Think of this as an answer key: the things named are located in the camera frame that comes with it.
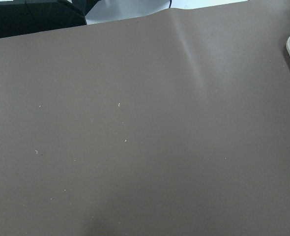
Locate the black long box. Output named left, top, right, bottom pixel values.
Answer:
left=0, top=0, right=87, bottom=38

